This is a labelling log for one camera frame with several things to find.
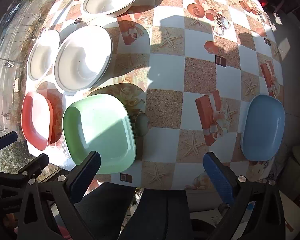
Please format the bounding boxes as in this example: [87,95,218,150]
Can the person's dark trousers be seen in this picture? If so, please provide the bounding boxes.
[74,182,232,240]

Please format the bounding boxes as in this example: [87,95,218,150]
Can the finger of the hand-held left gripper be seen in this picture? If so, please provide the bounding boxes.
[0,154,50,184]
[0,131,18,152]

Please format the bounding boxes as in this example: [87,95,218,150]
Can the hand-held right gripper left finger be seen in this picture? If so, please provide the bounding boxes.
[17,151,102,240]

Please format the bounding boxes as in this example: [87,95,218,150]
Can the red square plate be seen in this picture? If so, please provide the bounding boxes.
[21,91,54,151]

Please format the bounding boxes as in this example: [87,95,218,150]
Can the green square plate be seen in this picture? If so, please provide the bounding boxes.
[62,94,137,175]

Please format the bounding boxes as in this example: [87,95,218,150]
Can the checkered printed tablecloth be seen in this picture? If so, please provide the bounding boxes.
[22,0,290,191]

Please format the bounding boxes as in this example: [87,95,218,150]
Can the blue square plate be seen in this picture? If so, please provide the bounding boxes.
[241,94,286,161]

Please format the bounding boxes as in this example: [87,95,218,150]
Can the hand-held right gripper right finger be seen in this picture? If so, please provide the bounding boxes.
[203,152,287,240]

